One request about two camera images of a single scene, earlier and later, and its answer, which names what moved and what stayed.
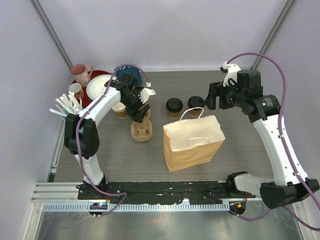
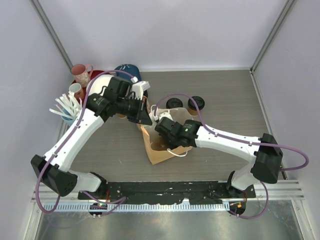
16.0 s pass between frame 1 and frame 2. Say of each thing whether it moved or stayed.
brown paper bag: moved
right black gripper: moved
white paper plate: stayed
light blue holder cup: stayed
